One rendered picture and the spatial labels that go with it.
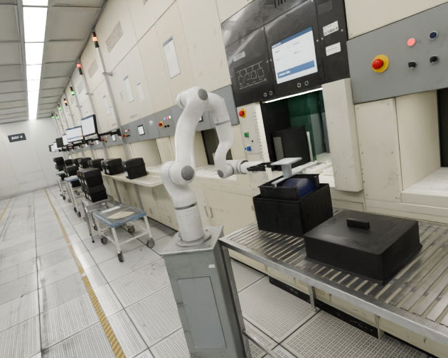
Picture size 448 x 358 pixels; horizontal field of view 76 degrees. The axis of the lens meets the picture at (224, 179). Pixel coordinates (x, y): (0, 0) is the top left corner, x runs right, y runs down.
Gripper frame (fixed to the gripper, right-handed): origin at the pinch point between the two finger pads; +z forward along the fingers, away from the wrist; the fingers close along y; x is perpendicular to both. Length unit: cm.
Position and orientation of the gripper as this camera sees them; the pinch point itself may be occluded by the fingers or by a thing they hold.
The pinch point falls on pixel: (267, 166)
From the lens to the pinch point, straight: 149.7
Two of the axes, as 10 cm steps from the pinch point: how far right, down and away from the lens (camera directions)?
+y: -7.2, 2.7, -6.4
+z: 6.7, 0.2, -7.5
